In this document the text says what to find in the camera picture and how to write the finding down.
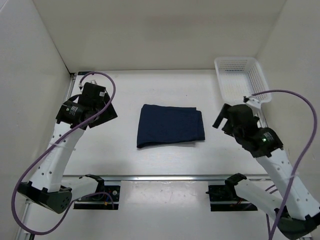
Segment dark blue denim trousers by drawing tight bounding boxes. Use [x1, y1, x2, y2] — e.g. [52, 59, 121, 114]
[136, 104, 206, 149]

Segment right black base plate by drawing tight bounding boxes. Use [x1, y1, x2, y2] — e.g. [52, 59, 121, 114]
[206, 185, 258, 212]

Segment small dark corner label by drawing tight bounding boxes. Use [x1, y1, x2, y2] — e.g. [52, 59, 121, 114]
[77, 71, 95, 76]

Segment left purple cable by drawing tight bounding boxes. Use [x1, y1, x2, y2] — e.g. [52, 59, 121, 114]
[11, 71, 117, 236]

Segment white perforated plastic basket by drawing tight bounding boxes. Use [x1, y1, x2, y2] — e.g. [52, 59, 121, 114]
[214, 56, 270, 105]

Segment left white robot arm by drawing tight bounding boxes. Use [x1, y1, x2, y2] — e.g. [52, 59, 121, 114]
[17, 82, 117, 214]

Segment aluminium frame rail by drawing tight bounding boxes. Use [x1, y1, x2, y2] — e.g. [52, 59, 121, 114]
[14, 72, 313, 240]

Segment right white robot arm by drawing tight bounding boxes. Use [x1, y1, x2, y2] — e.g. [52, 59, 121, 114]
[213, 97, 320, 240]

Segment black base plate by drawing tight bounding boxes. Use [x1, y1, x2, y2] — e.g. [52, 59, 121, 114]
[206, 185, 258, 212]
[73, 185, 121, 210]

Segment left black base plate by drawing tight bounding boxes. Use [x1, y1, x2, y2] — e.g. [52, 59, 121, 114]
[73, 185, 121, 210]

